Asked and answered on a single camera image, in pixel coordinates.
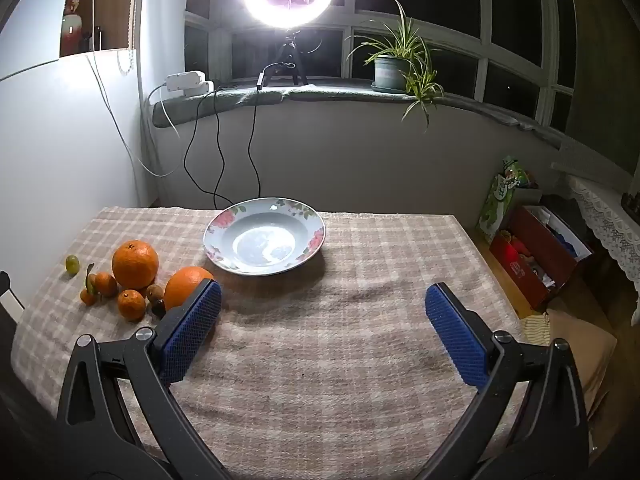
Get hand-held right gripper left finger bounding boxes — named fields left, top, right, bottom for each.
left=56, top=279, right=223, bottom=480

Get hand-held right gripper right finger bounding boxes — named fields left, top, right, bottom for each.
left=417, top=282, right=593, bottom=480

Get large orange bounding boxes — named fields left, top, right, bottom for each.
left=111, top=241, right=160, bottom=291
left=164, top=266, right=216, bottom=312

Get floral white plate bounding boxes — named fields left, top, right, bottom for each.
left=203, top=198, right=327, bottom=276

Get striped cloth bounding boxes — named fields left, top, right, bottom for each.
left=520, top=312, right=551, bottom=346

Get red cardboard box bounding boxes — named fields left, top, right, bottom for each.
left=489, top=205, right=593, bottom=311

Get small tangerine with leaf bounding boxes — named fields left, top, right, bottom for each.
left=80, top=263, right=99, bottom=307

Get green printed bag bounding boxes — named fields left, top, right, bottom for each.
left=477, top=157, right=543, bottom=246

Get beige checked tablecloth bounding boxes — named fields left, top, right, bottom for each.
left=11, top=205, right=531, bottom=480

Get white lace cloth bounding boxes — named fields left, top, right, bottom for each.
left=565, top=175, right=640, bottom=326

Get white cabinet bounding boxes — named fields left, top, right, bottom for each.
left=0, top=0, right=151, bottom=311

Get grey windowsill mat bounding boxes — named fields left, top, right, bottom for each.
left=151, top=80, right=566, bottom=142

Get white power strip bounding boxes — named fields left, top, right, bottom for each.
left=166, top=71, right=215, bottom=97

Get potted spider plant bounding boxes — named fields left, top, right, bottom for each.
left=345, top=0, right=446, bottom=133

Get dark curtain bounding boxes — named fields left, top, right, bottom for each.
left=565, top=0, right=640, bottom=171

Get red and white vase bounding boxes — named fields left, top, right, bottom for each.
left=61, top=0, right=88, bottom=56

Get black power cable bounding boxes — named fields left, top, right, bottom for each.
left=212, top=102, right=236, bottom=209
left=248, top=62, right=296, bottom=200
left=183, top=91, right=223, bottom=209

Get short white cable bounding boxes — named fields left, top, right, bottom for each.
left=147, top=82, right=182, bottom=139

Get long white cable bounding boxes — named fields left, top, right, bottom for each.
left=86, top=0, right=177, bottom=177

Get ring light on tripod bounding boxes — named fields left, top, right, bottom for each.
left=241, top=0, right=337, bottom=87

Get white window frame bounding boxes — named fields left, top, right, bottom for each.
left=182, top=0, right=576, bottom=133

